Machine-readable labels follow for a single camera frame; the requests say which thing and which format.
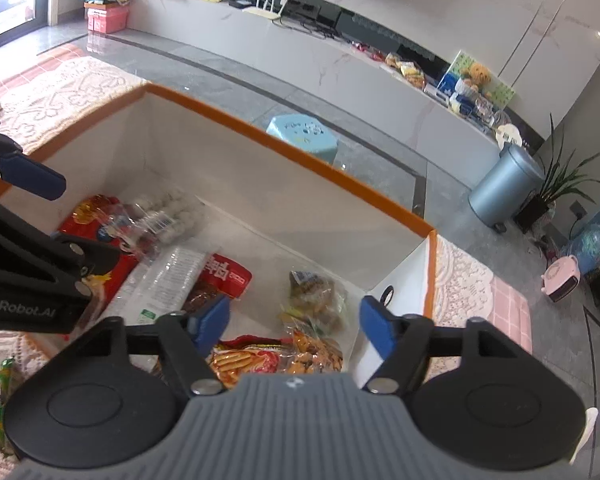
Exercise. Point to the orange cracker snack bag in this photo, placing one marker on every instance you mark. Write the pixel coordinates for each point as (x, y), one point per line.
(316, 355)

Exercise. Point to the large red cartoon snack packet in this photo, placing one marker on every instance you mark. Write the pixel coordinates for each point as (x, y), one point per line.
(80, 216)

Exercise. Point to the white marble television bench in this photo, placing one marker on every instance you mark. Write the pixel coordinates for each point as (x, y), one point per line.
(280, 60)

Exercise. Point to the clear packet with white print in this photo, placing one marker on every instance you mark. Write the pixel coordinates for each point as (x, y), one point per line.
(170, 275)

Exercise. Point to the wall socket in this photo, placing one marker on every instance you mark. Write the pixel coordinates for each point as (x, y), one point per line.
(578, 209)

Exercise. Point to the pile of yellow snack bags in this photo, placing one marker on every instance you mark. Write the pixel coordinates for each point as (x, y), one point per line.
(405, 71)

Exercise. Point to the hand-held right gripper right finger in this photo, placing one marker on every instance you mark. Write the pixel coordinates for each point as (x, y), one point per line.
(375, 325)

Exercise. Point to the light blue plastic stool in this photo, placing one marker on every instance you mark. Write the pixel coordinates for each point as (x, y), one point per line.
(300, 130)

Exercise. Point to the long-leaved plant in black pot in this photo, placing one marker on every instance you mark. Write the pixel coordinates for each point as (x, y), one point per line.
(532, 212)

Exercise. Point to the orange-rimmed white storage box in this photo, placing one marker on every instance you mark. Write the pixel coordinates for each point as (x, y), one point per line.
(280, 185)

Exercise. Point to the grey pedal trash can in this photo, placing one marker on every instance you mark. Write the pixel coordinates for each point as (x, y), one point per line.
(505, 190)

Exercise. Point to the pink cardboard box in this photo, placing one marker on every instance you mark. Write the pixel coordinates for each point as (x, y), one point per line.
(107, 20)

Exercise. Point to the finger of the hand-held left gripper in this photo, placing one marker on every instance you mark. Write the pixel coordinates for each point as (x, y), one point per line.
(35, 176)
(97, 257)

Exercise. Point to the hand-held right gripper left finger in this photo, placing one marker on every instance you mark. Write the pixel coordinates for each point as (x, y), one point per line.
(212, 321)

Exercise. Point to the pink fan heater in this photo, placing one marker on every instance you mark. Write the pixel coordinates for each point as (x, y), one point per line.
(560, 280)

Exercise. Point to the green snack packet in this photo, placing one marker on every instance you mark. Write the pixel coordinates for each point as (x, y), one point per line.
(5, 385)

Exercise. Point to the red striped snack packet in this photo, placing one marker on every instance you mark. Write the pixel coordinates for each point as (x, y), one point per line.
(245, 360)

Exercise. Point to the blue and white box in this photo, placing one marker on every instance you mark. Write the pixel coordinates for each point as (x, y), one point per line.
(452, 91)

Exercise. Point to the blue water jug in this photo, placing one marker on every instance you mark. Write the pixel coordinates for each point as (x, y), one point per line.
(592, 247)

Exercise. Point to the white round hand fan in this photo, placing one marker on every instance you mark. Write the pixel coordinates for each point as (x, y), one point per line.
(508, 135)

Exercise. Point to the small red snack packet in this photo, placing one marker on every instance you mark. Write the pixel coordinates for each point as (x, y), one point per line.
(231, 275)

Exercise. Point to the green and yellow card board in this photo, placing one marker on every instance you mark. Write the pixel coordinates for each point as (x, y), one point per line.
(501, 93)

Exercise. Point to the white router with antennas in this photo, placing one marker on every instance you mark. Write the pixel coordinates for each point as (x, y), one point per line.
(260, 12)

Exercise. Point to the brown snack bag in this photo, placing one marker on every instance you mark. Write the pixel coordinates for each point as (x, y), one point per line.
(315, 295)

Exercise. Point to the brown teddy bear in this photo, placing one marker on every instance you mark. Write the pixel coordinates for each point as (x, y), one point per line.
(476, 76)

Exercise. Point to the clear bag of white balls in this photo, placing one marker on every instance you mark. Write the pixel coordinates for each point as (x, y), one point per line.
(175, 210)

